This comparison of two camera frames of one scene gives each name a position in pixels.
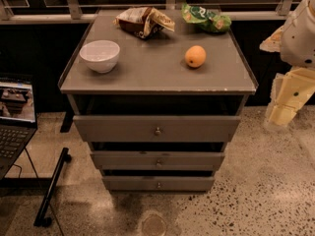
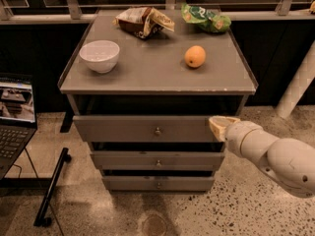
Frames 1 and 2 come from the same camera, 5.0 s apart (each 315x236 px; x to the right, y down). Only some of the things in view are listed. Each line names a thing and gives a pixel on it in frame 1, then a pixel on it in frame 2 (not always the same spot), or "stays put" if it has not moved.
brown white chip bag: (143, 22) stays put
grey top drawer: (157, 128) stays put
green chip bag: (206, 17) stays put
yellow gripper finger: (281, 114) -> (220, 124)
